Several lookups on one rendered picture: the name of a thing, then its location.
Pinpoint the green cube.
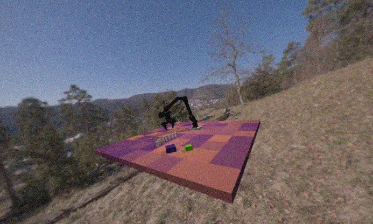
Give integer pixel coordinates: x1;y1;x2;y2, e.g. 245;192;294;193
185;144;193;151

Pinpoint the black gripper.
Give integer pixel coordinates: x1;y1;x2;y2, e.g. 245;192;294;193
161;117;176;130

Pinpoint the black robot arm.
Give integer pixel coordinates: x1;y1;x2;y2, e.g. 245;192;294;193
158;96;198;128

